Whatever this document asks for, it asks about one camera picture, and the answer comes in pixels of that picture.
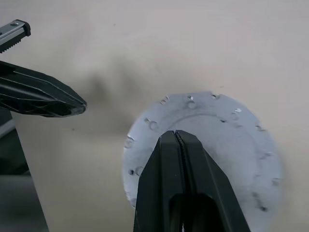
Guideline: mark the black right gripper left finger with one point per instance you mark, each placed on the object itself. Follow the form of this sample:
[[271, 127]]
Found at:
[[159, 183]]

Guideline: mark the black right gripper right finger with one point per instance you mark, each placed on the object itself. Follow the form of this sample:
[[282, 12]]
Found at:
[[207, 174]]

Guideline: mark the silver disc rotor plate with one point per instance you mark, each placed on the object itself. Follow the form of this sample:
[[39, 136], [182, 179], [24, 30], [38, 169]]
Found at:
[[217, 120]]

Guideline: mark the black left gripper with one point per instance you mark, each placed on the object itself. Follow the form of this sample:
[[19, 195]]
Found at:
[[14, 32]]

